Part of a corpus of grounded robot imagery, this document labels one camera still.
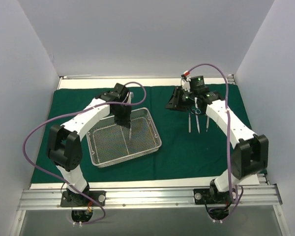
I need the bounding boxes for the steel forceps clamp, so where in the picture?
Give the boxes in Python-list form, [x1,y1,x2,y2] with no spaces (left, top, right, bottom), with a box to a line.
[191,109,201,134]

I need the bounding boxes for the steel surgical scissors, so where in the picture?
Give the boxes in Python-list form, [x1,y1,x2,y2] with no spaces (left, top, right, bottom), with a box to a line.
[206,116,210,132]

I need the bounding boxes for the metal mesh instrument tray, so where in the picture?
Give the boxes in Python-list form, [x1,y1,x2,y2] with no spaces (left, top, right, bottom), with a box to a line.
[86,107,162,168]

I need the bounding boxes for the green surgical drape cloth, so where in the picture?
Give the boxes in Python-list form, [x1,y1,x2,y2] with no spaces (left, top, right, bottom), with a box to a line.
[36,85,251,182]

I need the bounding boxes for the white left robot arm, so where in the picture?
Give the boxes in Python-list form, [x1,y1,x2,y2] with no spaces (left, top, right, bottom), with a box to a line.
[47,83,131,206]

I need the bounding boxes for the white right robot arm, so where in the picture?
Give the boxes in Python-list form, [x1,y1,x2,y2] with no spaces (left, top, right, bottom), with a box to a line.
[166,86,269,203]

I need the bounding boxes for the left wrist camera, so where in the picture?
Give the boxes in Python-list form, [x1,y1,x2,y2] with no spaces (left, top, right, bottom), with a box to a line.
[126,92,134,104]

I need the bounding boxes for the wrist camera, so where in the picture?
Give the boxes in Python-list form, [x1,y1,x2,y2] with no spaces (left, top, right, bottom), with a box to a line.
[189,76,209,94]
[126,92,134,104]

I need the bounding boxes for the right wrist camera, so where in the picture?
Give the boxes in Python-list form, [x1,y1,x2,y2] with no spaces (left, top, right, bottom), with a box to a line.
[189,76,209,94]

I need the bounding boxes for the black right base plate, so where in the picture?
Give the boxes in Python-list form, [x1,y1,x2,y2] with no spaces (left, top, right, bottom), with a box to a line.
[193,188,234,205]

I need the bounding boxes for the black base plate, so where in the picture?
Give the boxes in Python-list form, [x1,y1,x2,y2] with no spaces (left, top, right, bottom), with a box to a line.
[193,188,234,205]
[60,190,106,207]

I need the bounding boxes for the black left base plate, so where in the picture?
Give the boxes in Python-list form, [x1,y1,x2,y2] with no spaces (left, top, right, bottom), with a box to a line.
[60,190,106,207]

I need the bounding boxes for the aluminium front rail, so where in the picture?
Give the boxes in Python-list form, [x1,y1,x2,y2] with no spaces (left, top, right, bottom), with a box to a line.
[18,185,283,210]

